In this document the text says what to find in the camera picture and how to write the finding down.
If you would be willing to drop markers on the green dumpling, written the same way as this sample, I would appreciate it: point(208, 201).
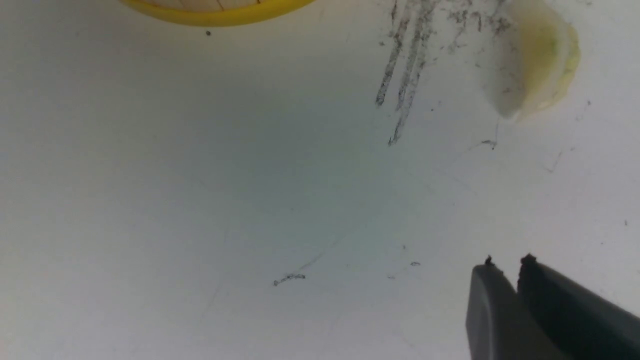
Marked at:
point(533, 56)

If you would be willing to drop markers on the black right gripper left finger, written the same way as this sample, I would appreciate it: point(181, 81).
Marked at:
point(498, 326)

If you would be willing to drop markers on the bamboo steamer tray yellow rim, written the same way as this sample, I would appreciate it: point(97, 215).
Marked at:
point(215, 13)

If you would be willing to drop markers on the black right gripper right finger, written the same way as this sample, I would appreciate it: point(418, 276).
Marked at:
point(579, 322)

